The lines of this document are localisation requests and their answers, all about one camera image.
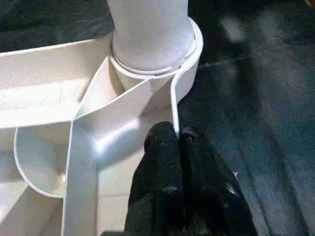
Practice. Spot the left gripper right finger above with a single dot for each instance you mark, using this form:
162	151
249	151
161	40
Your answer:
209	196

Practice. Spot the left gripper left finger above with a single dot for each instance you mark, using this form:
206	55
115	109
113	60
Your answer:
160	187

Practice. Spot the white plastic table top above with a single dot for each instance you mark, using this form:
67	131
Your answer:
39	147

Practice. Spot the white plastic table leg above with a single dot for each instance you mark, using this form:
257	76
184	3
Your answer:
150	29

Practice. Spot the black work mat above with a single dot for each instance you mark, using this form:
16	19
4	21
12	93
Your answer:
256	123

